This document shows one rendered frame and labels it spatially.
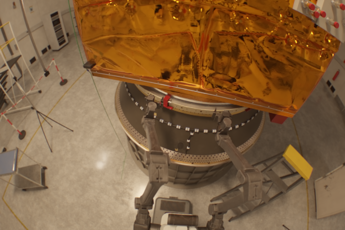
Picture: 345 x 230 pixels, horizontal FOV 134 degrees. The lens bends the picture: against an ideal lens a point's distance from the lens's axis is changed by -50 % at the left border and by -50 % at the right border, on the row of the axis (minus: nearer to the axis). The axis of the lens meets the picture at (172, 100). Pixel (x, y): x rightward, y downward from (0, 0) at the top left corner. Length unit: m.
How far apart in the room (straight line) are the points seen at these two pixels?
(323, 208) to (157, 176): 3.69
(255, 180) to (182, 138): 0.86
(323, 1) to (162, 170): 1.19
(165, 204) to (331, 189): 3.29
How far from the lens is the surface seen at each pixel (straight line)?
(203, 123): 1.28
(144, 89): 1.29
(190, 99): 1.15
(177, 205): 2.32
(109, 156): 2.93
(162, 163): 0.64
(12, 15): 7.94
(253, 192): 0.68
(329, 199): 3.84
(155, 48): 0.97
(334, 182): 3.77
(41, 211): 3.52
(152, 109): 0.93
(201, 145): 1.40
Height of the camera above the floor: 2.57
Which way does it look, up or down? 46 degrees down
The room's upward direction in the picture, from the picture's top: 4 degrees clockwise
